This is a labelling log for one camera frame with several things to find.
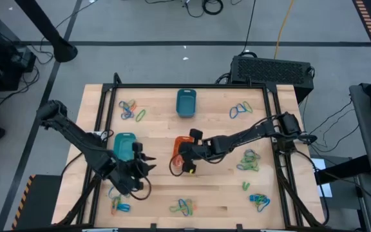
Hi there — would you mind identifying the dark teal plastic basket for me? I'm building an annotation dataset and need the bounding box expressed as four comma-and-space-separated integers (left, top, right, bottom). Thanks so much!
175, 88, 197, 119

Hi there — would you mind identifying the black metal table frame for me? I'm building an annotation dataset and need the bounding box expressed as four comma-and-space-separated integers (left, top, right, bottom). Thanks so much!
52, 72, 330, 232

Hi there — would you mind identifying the black computer case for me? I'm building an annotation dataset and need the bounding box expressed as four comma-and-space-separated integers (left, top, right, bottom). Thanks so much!
229, 55, 315, 104

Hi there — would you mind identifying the black hanging cable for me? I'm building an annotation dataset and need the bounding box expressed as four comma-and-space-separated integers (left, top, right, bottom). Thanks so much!
242, 0, 257, 55

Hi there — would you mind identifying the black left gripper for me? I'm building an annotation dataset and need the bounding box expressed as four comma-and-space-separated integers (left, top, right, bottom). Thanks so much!
113, 141, 157, 194

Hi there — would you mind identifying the orange plastic basket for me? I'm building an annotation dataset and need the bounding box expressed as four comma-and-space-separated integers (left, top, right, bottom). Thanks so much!
171, 135, 195, 170

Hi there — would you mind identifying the grey desk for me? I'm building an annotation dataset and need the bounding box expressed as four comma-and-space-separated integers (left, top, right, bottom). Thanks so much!
348, 82, 371, 180

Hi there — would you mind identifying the black pole stand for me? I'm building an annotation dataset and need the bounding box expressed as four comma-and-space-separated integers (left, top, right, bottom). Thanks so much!
14, 0, 79, 64

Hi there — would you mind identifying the silver aluminium bar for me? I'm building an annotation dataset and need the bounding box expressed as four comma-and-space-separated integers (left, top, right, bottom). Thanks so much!
81, 227, 119, 232

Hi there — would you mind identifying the yellow cable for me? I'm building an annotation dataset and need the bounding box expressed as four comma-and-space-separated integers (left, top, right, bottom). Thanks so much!
272, 0, 295, 61

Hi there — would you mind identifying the coiled black cable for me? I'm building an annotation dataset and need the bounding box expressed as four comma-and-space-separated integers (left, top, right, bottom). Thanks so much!
201, 0, 224, 16

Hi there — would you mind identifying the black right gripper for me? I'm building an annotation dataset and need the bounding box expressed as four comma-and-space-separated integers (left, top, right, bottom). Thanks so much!
178, 128, 205, 175

